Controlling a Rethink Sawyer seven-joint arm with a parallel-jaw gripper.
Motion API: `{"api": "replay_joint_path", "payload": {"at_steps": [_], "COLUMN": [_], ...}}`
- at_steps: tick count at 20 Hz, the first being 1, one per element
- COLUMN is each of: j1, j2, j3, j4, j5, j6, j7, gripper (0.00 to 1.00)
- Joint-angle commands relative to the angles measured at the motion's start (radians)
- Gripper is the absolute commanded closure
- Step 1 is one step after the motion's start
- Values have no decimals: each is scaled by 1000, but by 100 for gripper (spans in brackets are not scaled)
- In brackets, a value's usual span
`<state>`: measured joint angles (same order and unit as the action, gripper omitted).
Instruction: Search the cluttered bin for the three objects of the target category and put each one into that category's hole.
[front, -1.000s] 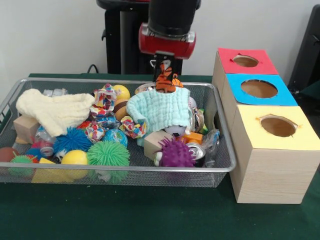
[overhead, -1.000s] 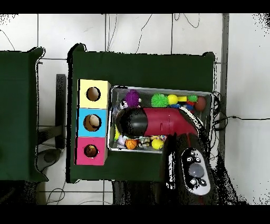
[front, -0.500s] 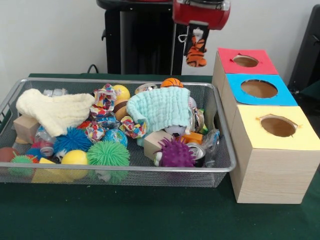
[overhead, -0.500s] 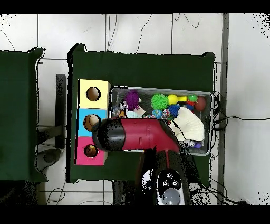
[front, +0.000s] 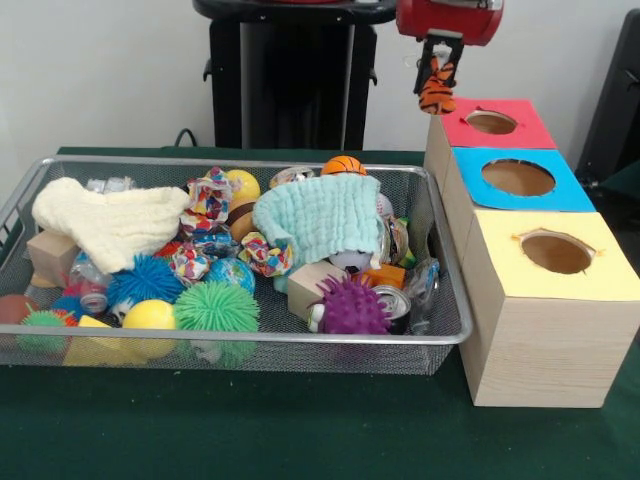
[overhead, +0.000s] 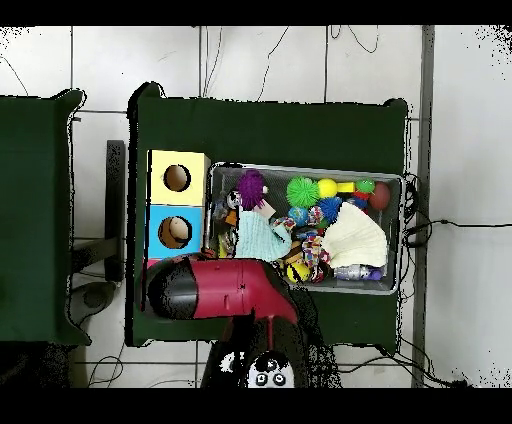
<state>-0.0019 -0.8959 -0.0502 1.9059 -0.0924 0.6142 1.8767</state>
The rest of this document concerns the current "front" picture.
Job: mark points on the cream waffle cloth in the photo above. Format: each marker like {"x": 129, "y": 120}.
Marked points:
{"x": 115, "y": 220}

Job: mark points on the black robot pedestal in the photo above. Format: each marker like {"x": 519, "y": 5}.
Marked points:
{"x": 300, "y": 90}

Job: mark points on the black stand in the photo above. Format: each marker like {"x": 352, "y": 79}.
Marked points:
{"x": 615, "y": 100}

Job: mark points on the dark green table cloth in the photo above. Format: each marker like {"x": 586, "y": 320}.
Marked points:
{"x": 250, "y": 425}

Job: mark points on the wooden box with three holes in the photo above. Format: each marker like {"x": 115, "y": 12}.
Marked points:
{"x": 540, "y": 350}

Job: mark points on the orange striped tiger plush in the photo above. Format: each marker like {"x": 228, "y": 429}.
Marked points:
{"x": 439, "y": 95}

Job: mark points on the light blue waffle cloth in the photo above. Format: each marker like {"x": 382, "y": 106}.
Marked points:
{"x": 325, "y": 215}

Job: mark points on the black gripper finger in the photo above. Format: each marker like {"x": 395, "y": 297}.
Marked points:
{"x": 424, "y": 70}
{"x": 457, "y": 60}

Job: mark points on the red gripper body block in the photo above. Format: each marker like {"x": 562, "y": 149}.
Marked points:
{"x": 450, "y": 20}

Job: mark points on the purple spiky ball toy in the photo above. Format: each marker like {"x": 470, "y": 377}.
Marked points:
{"x": 352, "y": 310}

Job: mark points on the orange toy basketball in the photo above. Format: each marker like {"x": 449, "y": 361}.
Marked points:
{"x": 344, "y": 164}

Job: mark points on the white toy baseball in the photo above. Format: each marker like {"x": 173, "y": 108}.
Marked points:
{"x": 384, "y": 205}

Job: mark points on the yellow ball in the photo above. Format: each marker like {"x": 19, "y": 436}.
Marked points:
{"x": 150, "y": 316}

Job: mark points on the maroon ball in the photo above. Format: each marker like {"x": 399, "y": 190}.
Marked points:
{"x": 15, "y": 307}

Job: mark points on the shallow mesh bin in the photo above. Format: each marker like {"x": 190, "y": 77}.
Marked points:
{"x": 165, "y": 167}

